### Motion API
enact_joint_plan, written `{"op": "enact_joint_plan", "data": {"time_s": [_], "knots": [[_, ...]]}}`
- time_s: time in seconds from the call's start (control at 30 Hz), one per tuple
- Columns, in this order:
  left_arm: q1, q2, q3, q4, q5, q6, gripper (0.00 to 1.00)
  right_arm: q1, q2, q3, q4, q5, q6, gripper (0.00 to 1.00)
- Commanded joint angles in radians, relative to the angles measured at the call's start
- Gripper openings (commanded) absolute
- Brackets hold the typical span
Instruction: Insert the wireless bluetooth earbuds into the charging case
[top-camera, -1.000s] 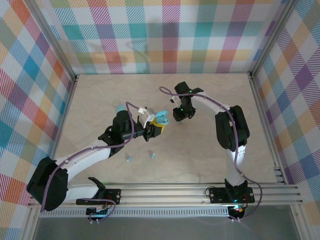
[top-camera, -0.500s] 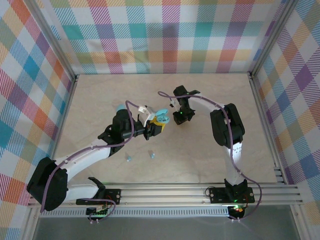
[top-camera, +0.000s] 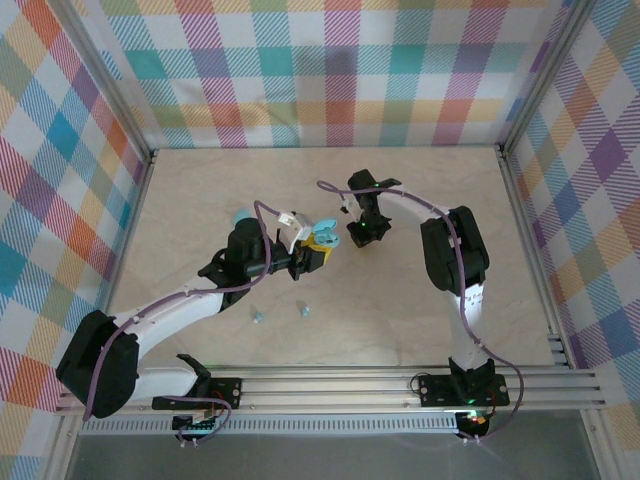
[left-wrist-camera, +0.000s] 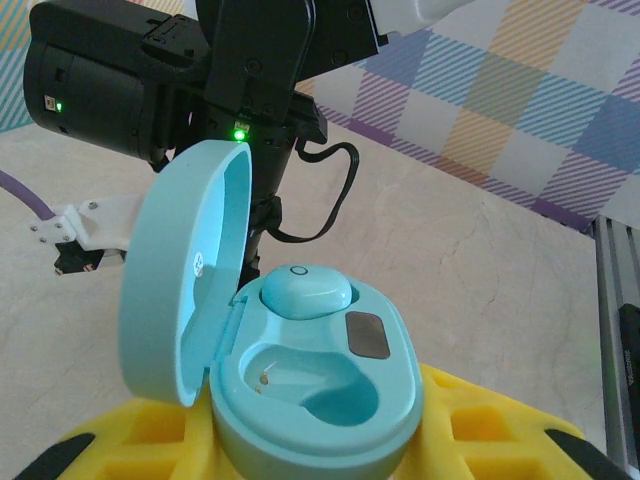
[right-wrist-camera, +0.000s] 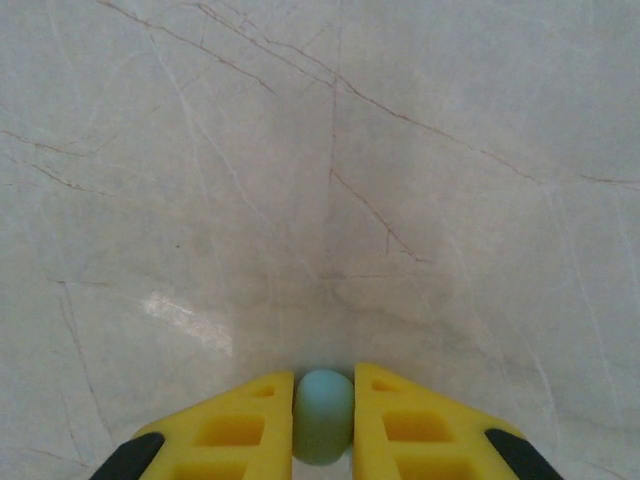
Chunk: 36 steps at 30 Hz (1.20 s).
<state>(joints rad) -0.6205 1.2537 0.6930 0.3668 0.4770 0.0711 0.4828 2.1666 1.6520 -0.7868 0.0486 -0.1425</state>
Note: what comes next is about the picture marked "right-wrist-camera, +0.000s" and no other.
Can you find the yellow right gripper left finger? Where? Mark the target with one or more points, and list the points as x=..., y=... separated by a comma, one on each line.
x=225, y=435

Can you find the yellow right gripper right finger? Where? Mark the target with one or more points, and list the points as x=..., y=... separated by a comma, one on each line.
x=425, y=430

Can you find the light blue earbud charging case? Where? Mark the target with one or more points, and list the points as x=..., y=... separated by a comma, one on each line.
x=324, y=415

